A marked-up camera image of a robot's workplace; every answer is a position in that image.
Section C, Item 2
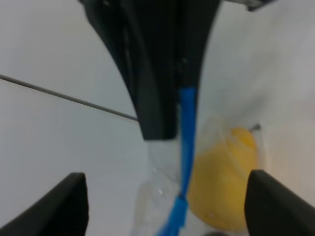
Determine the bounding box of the clear zip bag blue zipper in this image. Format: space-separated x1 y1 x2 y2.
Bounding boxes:
131 87 260 236

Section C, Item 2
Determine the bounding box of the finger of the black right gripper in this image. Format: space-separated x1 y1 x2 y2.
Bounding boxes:
82 0 177 141
176 0 221 88

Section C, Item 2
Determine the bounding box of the yellow pear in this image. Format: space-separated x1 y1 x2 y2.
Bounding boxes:
187 127 258 232

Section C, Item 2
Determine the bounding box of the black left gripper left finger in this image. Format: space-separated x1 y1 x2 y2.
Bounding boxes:
0 173 88 236

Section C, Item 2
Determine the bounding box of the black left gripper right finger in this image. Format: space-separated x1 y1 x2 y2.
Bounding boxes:
244 170 315 236

